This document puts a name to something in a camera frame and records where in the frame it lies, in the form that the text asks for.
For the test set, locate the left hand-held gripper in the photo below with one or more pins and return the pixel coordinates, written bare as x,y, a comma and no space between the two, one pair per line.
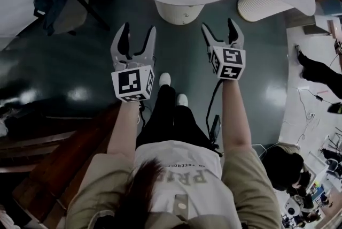
131,83

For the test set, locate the person's left forearm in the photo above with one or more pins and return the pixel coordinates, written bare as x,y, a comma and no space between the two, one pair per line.
124,129

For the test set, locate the black power adapter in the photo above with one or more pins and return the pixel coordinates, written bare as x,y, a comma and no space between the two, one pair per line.
319,97

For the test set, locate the dark bag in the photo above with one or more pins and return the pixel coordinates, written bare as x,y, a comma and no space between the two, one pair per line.
53,0

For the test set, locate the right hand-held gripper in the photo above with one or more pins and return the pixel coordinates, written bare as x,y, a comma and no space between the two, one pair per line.
229,62

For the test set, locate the dark brown wooden bed frame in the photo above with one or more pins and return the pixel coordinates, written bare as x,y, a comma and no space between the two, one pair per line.
66,147

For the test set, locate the person's left hand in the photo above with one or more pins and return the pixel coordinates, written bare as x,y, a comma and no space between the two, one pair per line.
133,65

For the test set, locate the person's right white shoe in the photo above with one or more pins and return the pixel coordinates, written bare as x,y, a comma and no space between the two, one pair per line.
182,100

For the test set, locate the black and green device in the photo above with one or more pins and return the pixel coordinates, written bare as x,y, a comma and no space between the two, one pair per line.
335,107

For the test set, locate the person's right forearm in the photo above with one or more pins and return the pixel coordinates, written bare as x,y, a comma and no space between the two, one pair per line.
236,121

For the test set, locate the person's white shoe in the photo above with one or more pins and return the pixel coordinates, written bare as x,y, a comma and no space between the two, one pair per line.
182,100
164,79

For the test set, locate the person's left white shoe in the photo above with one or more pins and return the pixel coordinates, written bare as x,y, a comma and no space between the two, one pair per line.
164,79

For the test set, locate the person's black trousers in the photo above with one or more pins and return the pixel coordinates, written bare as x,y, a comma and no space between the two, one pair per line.
171,121

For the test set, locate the person's beige shirt torso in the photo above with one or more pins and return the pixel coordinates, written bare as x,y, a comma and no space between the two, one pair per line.
187,190

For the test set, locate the white rounded device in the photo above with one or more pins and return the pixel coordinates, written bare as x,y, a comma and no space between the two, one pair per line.
292,206

